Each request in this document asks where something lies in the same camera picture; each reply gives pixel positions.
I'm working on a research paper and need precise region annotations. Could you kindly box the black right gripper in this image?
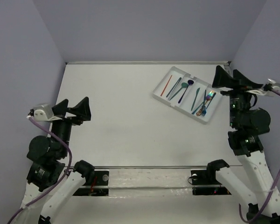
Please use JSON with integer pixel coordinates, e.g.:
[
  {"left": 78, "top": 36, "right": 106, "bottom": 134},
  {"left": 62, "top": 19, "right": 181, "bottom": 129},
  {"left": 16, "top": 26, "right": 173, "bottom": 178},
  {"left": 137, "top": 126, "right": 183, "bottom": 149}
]
[{"left": 210, "top": 64, "right": 260, "bottom": 125}]

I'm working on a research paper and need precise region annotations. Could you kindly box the iridescent metal fork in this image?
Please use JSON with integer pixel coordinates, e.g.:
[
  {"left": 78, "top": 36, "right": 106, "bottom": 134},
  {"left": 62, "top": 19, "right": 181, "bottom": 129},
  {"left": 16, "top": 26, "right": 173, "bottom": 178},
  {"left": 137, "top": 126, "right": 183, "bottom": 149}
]
[{"left": 192, "top": 91, "right": 215, "bottom": 114}]

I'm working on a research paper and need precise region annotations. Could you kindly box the teal plastic knife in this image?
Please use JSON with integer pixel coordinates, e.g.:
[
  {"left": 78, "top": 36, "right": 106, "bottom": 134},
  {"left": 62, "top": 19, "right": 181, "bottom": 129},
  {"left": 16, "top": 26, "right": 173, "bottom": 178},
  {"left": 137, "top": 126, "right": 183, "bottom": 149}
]
[{"left": 191, "top": 87, "right": 200, "bottom": 111}]

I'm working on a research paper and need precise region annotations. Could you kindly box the purple metal spoon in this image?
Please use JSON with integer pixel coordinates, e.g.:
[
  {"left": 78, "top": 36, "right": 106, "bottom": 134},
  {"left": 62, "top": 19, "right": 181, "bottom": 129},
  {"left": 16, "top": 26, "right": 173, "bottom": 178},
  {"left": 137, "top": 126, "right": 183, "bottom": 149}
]
[{"left": 178, "top": 79, "right": 194, "bottom": 103}]

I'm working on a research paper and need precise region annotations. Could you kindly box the blue metal fork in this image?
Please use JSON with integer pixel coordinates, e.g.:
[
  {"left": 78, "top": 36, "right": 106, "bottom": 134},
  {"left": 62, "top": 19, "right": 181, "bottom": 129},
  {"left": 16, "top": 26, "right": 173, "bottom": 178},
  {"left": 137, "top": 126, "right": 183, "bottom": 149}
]
[{"left": 201, "top": 92, "right": 216, "bottom": 116}]

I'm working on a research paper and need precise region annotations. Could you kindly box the teal plastic spoon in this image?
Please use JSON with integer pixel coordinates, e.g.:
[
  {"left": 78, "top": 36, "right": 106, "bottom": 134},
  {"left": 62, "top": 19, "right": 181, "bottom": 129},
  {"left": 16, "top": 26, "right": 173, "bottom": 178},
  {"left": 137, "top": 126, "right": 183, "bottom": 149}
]
[{"left": 169, "top": 82, "right": 188, "bottom": 101}]

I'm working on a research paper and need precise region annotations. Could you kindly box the gold metal fork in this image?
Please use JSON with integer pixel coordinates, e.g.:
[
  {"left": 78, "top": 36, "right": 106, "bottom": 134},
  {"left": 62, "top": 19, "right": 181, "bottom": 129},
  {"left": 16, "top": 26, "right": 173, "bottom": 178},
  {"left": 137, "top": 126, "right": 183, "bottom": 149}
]
[{"left": 196, "top": 99, "right": 210, "bottom": 116}]

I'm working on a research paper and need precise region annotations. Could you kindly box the orange chopstick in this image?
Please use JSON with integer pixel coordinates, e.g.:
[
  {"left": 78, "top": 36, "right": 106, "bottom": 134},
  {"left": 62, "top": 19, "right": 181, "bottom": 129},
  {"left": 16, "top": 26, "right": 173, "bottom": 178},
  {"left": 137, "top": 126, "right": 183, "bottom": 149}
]
[{"left": 160, "top": 75, "right": 172, "bottom": 97}]

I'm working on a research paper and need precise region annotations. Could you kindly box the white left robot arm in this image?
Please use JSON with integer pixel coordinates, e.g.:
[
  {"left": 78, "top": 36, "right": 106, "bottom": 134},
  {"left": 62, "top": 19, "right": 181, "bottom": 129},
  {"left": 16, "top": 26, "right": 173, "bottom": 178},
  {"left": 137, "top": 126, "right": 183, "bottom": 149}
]
[{"left": 9, "top": 97, "right": 96, "bottom": 224}]

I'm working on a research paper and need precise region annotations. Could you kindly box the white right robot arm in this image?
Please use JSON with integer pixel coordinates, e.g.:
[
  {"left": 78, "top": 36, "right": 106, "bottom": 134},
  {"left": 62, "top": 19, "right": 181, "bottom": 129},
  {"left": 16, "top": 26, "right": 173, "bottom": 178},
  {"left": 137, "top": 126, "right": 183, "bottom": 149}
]
[{"left": 205, "top": 66, "right": 280, "bottom": 224}]

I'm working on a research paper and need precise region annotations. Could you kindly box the white divided utensil tray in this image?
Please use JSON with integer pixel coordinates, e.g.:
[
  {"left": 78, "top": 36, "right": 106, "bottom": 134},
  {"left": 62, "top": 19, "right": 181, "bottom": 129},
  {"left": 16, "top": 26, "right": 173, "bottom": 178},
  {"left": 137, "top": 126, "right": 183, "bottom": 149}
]
[{"left": 153, "top": 66, "right": 222, "bottom": 124}]

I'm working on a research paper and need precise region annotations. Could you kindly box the white foam front board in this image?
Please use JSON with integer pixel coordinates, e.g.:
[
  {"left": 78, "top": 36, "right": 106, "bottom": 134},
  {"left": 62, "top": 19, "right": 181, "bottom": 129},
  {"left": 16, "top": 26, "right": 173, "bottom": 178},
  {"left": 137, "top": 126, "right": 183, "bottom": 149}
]
[{"left": 53, "top": 165, "right": 238, "bottom": 224}]

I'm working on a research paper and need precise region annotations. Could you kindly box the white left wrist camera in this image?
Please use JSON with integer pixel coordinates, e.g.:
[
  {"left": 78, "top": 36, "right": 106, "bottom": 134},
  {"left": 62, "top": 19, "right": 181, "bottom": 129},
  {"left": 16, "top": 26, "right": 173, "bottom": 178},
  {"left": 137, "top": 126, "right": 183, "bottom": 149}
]
[{"left": 27, "top": 103, "right": 62, "bottom": 122}]

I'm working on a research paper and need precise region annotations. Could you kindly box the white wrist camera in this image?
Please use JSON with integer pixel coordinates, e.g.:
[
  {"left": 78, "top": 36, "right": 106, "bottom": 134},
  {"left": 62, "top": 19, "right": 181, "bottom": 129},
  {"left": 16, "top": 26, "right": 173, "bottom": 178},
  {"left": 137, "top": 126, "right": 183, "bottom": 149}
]
[
  {"left": 27, "top": 103, "right": 62, "bottom": 122},
  {"left": 247, "top": 78, "right": 280, "bottom": 97}
]

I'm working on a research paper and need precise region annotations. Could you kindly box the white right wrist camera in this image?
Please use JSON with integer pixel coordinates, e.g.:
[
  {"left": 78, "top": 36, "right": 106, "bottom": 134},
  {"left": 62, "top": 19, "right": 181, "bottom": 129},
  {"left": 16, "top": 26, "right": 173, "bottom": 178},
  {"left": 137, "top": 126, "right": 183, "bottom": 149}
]
[{"left": 247, "top": 78, "right": 280, "bottom": 97}]

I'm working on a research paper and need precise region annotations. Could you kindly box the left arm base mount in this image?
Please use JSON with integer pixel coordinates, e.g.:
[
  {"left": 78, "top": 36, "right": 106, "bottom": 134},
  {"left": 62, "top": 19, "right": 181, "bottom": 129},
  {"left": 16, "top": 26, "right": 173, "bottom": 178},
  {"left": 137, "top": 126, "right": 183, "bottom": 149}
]
[{"left": 73, "top": 170, "right": 109, "bottom": 196}]

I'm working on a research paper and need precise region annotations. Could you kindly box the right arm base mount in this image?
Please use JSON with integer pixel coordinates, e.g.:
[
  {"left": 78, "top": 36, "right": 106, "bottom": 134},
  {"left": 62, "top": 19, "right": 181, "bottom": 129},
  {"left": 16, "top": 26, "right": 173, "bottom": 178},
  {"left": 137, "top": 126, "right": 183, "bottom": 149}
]
[{"left": 188, "top": 169, "right": 231, "bottom": 196}]

